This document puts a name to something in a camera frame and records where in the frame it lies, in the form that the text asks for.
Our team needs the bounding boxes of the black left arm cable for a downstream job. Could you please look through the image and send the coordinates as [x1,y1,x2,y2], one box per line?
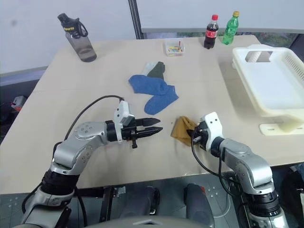
[64,95,125,143]

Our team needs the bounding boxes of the blue sock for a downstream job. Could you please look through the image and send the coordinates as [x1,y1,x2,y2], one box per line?
[128,74,168,96]
[144,85,179,116]

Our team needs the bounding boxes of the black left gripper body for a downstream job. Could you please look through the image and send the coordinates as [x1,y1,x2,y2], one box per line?
[122,118,145,149]

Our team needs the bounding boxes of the dark rounded shape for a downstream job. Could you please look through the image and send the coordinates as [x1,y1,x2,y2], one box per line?
[184,183,224,227]

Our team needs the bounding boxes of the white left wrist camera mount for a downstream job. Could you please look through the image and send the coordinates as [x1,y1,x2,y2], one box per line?
[114,100,135,144]

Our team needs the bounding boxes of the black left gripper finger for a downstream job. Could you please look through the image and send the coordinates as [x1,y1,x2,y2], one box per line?
[140,117,161,127]
[142,127,164,139]

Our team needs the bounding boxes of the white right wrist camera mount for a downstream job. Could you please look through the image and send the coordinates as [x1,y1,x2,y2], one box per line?
[199,111,225,152]

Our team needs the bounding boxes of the mustard yellow sock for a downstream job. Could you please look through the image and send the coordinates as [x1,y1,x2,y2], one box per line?
[175,115,198,131]
[171,125,192,147]

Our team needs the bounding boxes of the dark window frame post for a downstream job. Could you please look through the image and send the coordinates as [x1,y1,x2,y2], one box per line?
[128,0,144,41]

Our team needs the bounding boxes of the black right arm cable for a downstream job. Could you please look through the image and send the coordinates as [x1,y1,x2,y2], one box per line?
[190,133,241,198]

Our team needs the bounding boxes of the black bag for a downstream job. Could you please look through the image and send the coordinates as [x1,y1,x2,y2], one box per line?
[282,163,304,216]

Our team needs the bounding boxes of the cola bottle with red cap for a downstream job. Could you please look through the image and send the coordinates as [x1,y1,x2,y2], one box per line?
[203,14,219,50]

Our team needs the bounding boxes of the white plastic basket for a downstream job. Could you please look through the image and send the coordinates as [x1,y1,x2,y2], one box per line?
[231,44,304,124]

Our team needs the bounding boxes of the red and grey device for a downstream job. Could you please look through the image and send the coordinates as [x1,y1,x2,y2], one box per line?
[10,95,29,111]

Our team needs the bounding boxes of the dark green sock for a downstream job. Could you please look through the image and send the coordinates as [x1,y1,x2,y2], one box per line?
[147,61,166,80]

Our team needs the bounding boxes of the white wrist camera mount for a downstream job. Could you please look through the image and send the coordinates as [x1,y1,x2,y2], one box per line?
[114,100,135,144]
[199,111,225,152]

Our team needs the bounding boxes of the pale grey white sock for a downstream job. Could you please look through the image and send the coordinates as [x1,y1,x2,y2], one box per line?
[142,61,159,77]

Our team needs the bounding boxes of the grey transparent sports water bottle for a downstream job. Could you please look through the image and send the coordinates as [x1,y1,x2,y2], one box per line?
[57,12,98,63]

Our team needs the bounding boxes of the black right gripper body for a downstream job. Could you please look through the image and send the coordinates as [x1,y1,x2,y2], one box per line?
[191,121,210,150]

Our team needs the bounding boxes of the clear plastic small-parts box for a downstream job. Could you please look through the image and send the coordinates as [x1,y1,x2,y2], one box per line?
[162,39,186,57]

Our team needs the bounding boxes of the white ribbed roll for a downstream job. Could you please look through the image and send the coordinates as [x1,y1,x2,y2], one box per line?
[245,50,262,63]

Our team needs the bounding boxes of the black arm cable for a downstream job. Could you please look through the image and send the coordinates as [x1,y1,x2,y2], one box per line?
[64,95,125,143]
[190,133,241,198]

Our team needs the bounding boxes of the green soda bottle yellow cap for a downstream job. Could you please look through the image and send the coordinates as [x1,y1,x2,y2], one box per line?
[221,10,240,46]

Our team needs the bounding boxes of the white plastic under tray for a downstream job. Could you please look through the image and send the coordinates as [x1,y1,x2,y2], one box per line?
[258,115,304,137]

